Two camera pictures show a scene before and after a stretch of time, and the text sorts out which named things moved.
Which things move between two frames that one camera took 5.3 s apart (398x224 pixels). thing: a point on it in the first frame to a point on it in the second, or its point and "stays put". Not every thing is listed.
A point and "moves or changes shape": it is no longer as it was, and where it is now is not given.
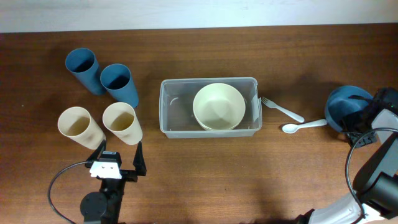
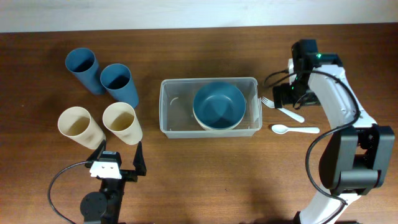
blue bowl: (338, 105) moves or changes shape
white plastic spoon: (290, 128) to (281, 129)
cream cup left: (76, 123) stays put
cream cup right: (120, 119) stays put
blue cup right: (117, 79) stays put
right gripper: (345, 121) to (285, 97)
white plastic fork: (270, 104) stays put
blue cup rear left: (83, 63) stays put
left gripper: (138, 162) stays put
